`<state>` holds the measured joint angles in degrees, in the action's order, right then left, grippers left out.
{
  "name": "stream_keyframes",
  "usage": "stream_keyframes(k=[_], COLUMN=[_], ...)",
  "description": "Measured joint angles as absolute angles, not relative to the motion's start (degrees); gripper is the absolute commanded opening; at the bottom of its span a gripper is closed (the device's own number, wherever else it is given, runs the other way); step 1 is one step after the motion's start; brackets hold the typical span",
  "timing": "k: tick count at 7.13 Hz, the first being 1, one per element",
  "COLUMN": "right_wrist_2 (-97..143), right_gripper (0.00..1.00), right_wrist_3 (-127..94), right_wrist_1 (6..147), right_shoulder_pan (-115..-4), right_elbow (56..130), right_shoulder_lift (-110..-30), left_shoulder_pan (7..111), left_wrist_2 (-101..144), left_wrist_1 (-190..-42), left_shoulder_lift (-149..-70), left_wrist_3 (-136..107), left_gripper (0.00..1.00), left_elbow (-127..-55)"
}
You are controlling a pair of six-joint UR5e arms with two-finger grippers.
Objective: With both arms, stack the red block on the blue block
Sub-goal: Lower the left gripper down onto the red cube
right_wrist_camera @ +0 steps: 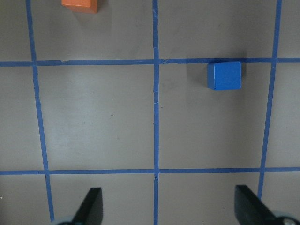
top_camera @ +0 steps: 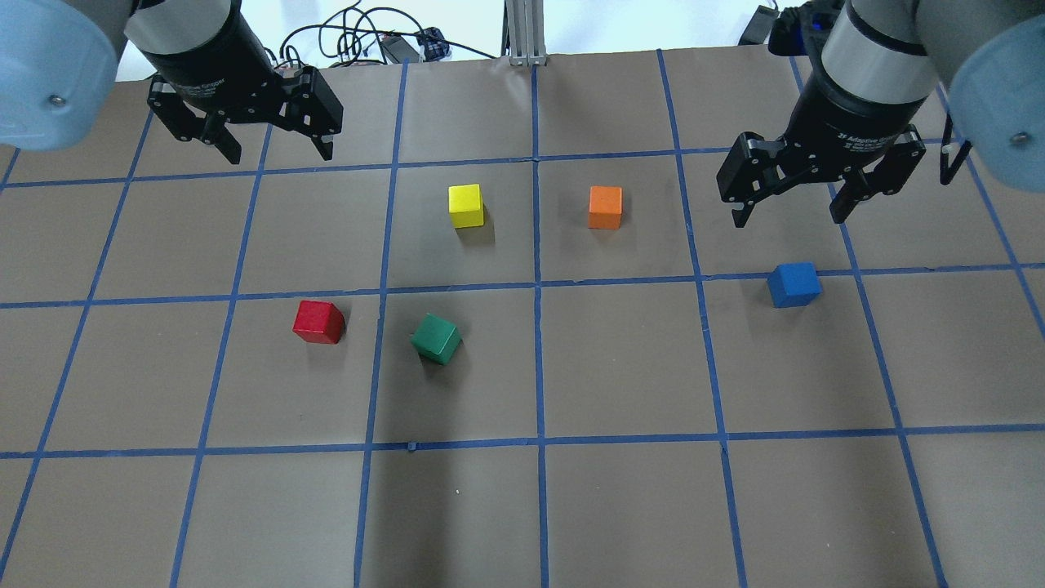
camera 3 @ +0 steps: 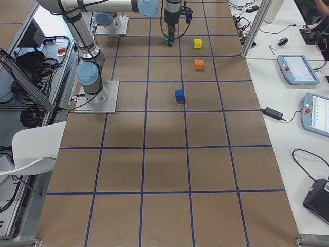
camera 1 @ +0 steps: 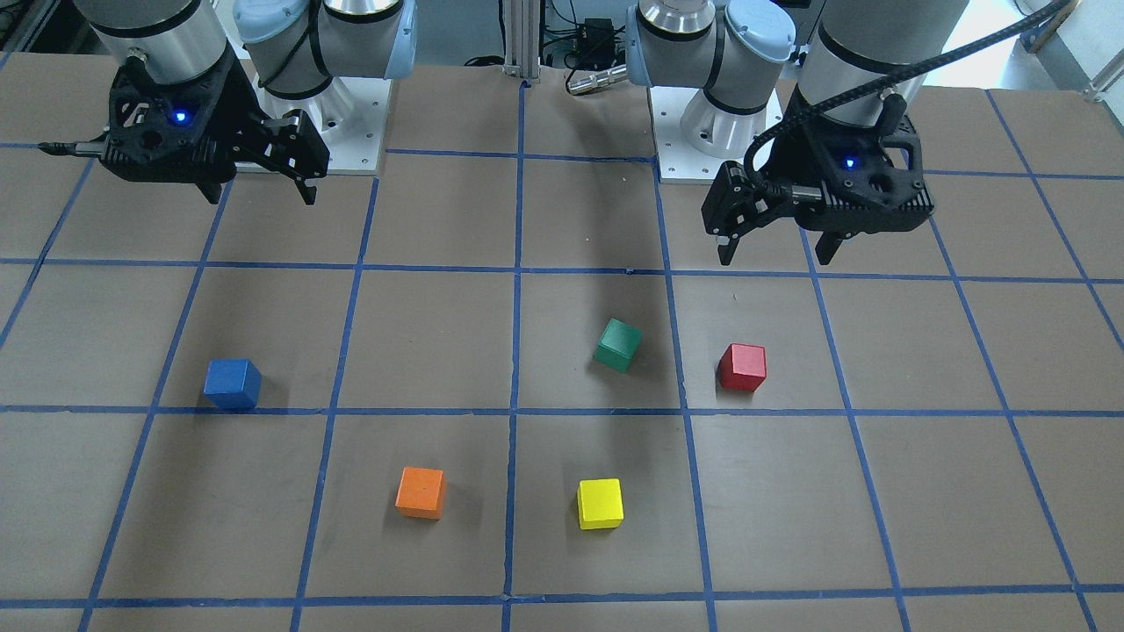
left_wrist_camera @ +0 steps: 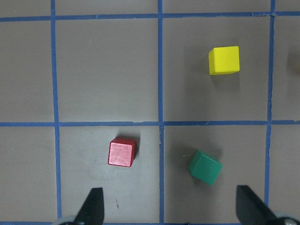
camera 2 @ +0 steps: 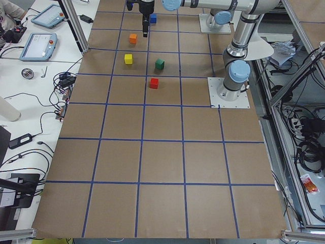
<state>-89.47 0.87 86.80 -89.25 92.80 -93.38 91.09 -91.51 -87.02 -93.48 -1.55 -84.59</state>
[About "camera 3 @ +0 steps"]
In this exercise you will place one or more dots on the blue wooden block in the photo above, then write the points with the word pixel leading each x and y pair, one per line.
pixel 179 95

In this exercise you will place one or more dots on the black power adapter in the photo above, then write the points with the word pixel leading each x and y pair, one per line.
pixel 272 113

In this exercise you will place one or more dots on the orange wooden block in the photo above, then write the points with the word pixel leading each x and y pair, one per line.
pixel 198 65

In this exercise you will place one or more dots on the black computer mouse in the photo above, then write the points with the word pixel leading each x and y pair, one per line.
pixel 282 41

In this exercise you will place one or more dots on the black laptop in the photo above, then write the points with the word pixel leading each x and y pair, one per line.
pixel 316 200

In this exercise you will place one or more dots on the yellow wooden block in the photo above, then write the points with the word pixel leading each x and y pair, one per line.
pixel 197 43

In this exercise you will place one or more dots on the white plastic chair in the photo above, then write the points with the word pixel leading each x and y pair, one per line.
pixel 34 151

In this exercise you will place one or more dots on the upper teach pendant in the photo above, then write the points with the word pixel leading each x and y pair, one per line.
pixel 296 70

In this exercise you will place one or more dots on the teach pendant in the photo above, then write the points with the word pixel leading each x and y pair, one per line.
pixel 315 113
pixel 296 70

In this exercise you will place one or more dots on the green wooden block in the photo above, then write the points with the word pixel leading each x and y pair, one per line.
pixel 166 41

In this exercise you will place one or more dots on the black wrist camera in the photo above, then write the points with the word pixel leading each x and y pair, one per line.
pixel 188 13

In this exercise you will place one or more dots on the lower teach pendant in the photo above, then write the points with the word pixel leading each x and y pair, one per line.
pixel 315 113

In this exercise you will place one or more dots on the aluminium frame post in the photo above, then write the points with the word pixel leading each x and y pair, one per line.
pixel 263 9

